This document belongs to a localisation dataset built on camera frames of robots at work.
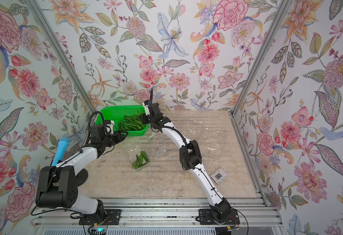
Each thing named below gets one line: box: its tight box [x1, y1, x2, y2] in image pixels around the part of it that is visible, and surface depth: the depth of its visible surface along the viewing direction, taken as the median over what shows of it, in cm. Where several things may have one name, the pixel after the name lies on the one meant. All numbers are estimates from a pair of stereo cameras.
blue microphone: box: [51, 137, 71, 166], surface depth 75 cm
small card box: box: [210, 167, 229, 185], surface depth 88 cm
